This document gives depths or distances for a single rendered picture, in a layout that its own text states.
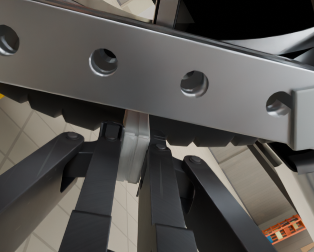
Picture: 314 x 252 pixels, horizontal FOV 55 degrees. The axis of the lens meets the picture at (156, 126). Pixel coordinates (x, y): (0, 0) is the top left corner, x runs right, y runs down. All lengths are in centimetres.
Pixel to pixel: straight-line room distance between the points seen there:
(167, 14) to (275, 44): 8
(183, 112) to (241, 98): 3
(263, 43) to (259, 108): 9
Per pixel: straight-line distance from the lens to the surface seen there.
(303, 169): 39
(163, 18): 25
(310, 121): 17
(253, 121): 16
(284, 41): 25
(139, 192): 16
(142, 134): 16
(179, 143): 26
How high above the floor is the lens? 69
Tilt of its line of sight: 9 degrees down
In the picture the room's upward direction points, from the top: 60 degrees clockwise
